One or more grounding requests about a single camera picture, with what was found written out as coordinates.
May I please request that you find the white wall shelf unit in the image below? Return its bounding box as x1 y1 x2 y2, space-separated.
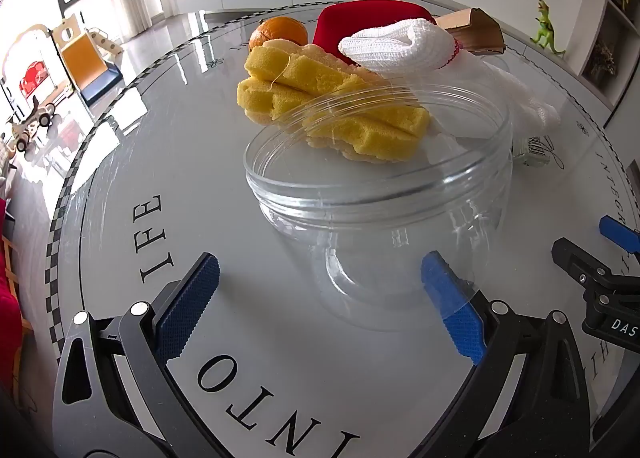
580 0 640 129

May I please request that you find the clear plastic jar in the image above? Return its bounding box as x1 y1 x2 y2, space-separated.
243 82 516 334

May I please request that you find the clear plastic wrapper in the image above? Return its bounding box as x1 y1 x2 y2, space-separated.
510 134 553 169

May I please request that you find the red patterned blanket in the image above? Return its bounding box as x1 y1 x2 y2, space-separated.
0 195 23 389

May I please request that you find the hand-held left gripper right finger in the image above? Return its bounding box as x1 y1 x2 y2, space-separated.
421 250 593 458

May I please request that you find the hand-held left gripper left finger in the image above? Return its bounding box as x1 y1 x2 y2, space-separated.
52 253 222 458

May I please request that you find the dried flower bunch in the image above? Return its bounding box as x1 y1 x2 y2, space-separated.
592 40 618 79

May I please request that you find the green toy dinosaur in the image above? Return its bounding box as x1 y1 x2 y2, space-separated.
530 0 566 58

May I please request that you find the brown cardboard box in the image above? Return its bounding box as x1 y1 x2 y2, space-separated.
434 7 503 58

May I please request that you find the white waffle cloth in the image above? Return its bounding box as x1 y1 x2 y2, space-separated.
338 18 463 76

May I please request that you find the red bowl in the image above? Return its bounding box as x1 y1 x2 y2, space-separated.
312 0 441 70

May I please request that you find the orange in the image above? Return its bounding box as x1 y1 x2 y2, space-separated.
248 16 309 51

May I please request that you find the wooden toy airplane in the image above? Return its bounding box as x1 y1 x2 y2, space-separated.
10 98 56 154

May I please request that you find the yellow sponge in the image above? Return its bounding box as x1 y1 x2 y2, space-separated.
236 38 432 165

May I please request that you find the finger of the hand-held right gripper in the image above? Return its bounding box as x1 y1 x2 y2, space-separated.
551 237 640 289
598 215 640 254

